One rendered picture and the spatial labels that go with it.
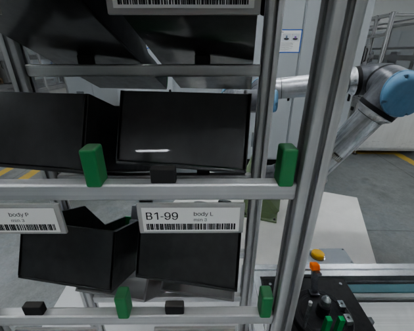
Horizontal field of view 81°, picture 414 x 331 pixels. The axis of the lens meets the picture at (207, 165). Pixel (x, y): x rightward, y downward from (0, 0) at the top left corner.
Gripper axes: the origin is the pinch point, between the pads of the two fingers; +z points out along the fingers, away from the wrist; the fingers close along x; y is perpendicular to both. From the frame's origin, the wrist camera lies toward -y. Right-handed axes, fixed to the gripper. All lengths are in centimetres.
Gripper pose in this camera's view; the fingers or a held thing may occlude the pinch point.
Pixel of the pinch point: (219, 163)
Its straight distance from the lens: 62.4
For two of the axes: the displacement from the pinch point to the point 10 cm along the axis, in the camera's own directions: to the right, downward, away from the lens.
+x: -9.9, -0.7, 1.5
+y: 0.7, 6.5, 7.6
